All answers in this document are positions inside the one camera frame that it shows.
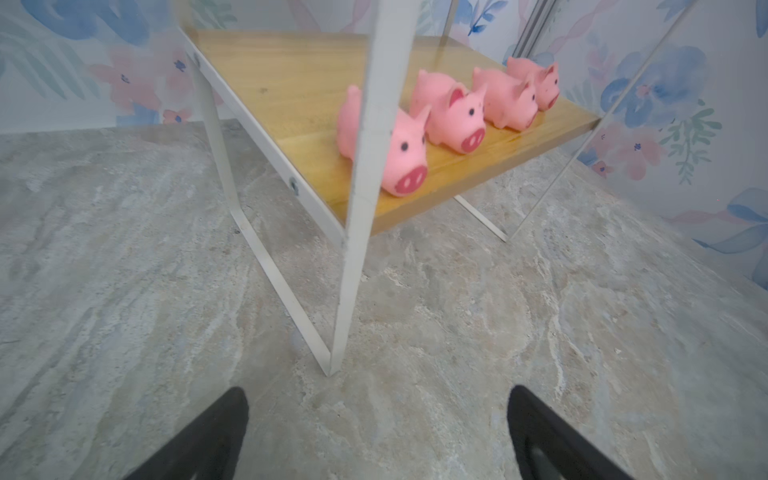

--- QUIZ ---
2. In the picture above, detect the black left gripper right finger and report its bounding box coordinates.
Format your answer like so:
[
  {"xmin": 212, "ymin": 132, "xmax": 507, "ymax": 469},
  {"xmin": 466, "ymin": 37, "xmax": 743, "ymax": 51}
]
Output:
[{"xmin": 507, "ymin": 385, "xmax": 631, "ymax": 480}]

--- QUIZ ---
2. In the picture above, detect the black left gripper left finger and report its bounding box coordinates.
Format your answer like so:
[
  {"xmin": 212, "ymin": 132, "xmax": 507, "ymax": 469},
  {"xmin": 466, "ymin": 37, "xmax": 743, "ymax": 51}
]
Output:
[{"xmin": 126, "ymin": 387, "xmax": 249, "ymax": 480}]

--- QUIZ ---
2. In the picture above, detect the pink pig toy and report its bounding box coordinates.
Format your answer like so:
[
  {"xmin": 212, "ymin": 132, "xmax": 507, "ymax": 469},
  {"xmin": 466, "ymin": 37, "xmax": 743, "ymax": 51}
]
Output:
[
  {"xmin": 506, "ymin": 57, "xmax": 560, "ymax": 112},
  {"xmin": 472, "ymin": 67, "xmax": 539, "ymax": 132},
  {"xmin": 336, "ymin": 85, "xmax": 431, "ymax": 197},
  {"xmin": 409, "ymin": 69, "xmax": 487, "ymax": 154}
]

